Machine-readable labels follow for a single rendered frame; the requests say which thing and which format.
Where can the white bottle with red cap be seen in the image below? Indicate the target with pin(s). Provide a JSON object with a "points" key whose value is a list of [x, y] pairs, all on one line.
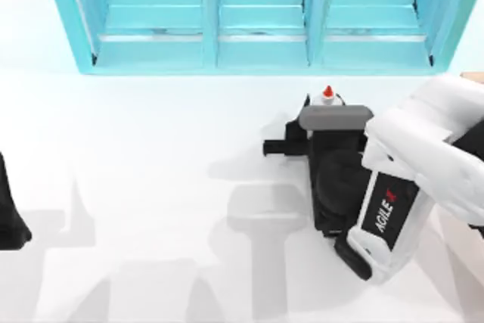
{"points": [[327, 99]]}

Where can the pale grey rounded box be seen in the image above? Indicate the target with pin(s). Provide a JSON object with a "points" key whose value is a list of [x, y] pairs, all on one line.
{"points": [[334, 117]]}

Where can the salmon-coloured shallow box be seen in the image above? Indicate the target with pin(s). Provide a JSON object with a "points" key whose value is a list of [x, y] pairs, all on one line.
{"points": [[474, 77]]}

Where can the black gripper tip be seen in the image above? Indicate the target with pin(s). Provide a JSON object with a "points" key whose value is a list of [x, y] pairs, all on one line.
{"points": [[11, 217]]}

